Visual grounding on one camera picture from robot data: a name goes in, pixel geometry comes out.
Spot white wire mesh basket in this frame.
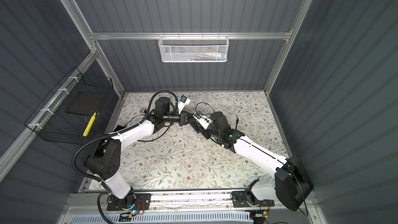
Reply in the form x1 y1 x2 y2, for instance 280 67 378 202
158 36 230 63

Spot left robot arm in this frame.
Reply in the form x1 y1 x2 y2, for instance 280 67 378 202
72 90 192 201

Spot floral patterned table mat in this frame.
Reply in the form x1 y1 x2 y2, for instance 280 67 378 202
120 91 291 190

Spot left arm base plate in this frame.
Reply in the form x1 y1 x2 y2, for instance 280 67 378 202
107 194 152 211

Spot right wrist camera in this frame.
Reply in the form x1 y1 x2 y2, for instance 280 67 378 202
193 111 212 130

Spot black wire mesh basket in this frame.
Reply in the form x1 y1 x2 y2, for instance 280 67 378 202
24 71 114 145

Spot items in white basket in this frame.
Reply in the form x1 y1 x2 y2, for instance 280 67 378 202
184 52 227 62

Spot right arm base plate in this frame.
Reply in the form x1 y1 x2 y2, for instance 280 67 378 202
230 190 277 208

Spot yellow marker in basket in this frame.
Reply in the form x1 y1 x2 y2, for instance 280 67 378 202
83 112 97 137

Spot white slotted cable duct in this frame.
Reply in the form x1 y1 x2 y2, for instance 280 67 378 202
69 211 254 224

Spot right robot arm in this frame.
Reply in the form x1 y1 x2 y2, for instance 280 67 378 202
194 112 314 211

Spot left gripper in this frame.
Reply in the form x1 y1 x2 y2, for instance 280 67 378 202
163 110 198 127

